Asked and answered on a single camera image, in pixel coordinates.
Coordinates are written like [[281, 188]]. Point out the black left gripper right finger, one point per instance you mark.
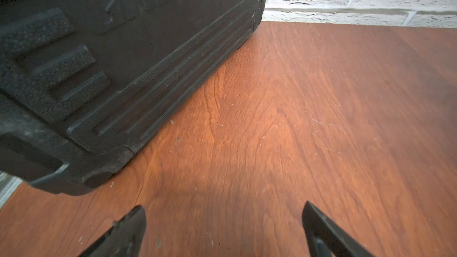
[[325, 238]]

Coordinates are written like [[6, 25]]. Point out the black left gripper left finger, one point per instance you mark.
[[124, 239]]

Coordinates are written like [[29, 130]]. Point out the black plastic tool case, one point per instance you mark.
[[86, 84]]

